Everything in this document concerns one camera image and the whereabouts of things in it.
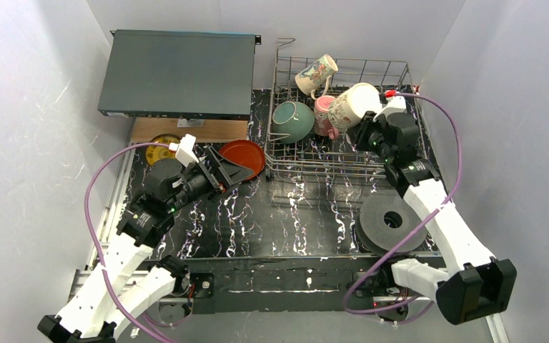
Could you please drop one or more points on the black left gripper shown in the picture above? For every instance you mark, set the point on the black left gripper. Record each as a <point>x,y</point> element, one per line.
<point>212,167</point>

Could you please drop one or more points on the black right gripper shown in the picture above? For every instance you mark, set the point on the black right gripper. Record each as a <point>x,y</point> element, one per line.
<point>363,137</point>

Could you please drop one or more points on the red plate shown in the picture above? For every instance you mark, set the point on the red plate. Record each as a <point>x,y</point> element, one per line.
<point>245,153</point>

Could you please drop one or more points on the green interior mug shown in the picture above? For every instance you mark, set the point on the green interior mug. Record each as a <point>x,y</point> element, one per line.
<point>349,108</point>

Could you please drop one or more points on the pink interior mug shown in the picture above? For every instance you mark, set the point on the pink interior mug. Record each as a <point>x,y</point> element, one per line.
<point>323,126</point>

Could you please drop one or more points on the white floral bowl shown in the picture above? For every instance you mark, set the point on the white floral bowl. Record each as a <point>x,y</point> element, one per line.
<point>292,121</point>

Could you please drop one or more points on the cream seahorse mug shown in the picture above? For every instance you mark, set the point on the cream seahorse mug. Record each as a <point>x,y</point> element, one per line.
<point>318,73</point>

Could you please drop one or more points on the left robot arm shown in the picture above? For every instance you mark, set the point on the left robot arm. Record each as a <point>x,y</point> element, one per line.
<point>102,309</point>

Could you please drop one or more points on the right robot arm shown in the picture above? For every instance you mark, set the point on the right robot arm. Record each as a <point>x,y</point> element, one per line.
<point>476,283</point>

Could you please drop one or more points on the wooden board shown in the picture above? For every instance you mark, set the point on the wooden board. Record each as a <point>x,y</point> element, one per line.
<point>208,131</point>

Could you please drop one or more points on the yellow patterned plate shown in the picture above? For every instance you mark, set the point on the yellow patterned plate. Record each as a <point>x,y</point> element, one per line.
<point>154,153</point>

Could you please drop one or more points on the grey perforated filament spool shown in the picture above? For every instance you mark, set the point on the grey perforated filament spool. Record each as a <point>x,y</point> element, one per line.
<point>384,220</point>

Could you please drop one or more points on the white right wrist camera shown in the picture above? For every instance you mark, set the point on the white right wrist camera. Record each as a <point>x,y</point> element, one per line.
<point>395,104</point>

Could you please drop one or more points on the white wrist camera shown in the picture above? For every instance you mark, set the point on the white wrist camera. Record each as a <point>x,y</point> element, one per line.
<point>395,104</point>
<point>184,151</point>

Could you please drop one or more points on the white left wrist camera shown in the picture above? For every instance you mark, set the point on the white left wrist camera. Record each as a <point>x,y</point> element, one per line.
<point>184,151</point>

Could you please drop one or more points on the metal wire dish rack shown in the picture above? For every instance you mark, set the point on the metal wire dish rack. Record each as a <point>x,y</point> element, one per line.
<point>318,155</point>

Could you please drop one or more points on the dark grey rack-mount box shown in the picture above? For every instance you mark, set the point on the dark grey rack-mount box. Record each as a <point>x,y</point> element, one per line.
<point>179,75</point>

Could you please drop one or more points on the aluminium frame rail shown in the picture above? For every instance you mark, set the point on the aluminium frame rail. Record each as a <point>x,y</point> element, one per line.
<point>263,289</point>

